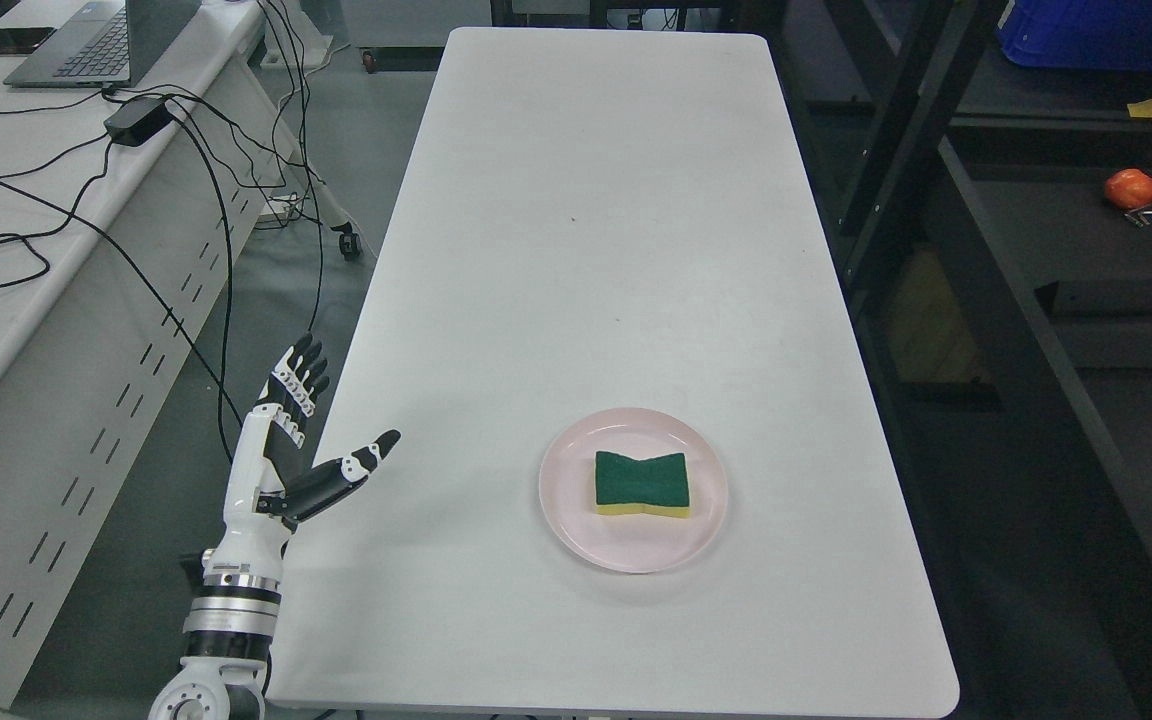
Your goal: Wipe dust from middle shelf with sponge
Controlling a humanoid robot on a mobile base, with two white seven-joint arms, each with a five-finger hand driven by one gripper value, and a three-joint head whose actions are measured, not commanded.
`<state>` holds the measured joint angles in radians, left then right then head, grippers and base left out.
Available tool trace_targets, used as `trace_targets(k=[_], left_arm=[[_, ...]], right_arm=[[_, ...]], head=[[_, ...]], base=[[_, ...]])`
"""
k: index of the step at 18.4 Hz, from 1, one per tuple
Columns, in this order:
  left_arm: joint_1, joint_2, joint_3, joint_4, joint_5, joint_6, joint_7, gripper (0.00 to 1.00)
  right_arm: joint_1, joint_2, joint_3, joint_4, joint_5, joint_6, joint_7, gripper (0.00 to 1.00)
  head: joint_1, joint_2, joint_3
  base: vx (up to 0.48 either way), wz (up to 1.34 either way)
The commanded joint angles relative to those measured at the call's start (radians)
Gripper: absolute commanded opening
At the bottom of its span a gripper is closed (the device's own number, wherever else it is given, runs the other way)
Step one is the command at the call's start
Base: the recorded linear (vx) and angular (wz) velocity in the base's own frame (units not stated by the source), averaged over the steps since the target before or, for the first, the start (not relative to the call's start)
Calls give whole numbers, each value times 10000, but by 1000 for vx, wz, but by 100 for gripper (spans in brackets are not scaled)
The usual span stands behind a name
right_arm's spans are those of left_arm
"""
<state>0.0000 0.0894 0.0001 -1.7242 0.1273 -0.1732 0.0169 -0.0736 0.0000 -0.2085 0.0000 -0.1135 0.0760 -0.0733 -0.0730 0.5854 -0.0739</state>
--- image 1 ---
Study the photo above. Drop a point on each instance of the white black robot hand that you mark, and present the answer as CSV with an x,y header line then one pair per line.
x,y
270,493

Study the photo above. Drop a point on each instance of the green yellow sponge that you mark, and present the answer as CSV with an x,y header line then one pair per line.
x,y
656,485

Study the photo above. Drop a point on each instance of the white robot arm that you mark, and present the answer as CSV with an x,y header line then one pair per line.
x,y
229,631

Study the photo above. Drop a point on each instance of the orange toy on shelf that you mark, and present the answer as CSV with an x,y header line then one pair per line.
x,y
1129,189

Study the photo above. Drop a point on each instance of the white side desk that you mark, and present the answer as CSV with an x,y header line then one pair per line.
x,y
111,258

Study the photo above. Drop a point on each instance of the pink round plate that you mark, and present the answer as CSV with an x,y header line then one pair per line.
x,y
633,543

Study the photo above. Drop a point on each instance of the black power adapter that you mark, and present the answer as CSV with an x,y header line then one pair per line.
x,y
138,120

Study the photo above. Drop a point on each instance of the white table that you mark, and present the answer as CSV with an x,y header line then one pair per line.
x,y
596,219

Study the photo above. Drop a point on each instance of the grey laptop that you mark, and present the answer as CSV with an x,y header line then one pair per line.
x,y
105,44

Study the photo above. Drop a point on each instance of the black metal rack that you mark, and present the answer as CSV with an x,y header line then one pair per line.
x,y
1004,312

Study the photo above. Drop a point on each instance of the blue plastic bin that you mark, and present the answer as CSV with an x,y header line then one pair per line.
x,y
1083,35

